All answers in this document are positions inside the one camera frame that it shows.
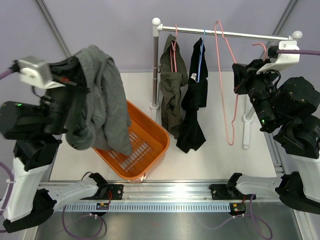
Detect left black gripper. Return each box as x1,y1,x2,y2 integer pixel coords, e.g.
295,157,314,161
42,49,93,134

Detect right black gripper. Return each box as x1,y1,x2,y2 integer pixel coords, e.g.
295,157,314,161
233,59,283,130

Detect pink wire hanger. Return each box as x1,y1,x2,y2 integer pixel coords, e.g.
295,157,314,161
214,20,268,146
170,24,178,73

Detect grey shorts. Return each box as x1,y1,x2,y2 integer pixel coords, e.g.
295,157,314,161
65,45,133,156

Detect blue wire hanger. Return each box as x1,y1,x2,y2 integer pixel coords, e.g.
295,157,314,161
196,28,207,83

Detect black shorts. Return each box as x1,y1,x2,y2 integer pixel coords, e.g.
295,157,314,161
176,38,209,153

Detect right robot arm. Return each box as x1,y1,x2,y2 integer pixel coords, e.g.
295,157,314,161
209,59,320,214

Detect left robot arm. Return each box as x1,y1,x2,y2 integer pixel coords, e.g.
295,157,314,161
0,56,108,233

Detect olive green shorts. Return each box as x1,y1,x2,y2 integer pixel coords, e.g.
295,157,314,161
160,34,189,140

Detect white metal clothes rack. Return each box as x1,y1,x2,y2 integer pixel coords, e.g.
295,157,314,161
149,17,303,150

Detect orange plastic laundry basket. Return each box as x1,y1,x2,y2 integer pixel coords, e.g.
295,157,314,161
94,101,170,183

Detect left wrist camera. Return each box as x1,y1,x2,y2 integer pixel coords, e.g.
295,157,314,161
15,56,65,90

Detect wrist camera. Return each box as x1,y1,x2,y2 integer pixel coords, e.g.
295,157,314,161
256,40,300,74
15,56,65,90

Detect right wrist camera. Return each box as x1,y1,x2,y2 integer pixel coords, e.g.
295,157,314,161
256,40,300,74

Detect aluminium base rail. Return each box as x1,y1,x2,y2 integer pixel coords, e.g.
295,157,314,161
37,180,278,205

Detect white slotted cable duct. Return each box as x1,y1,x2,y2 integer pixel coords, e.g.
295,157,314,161
58,201,231,213

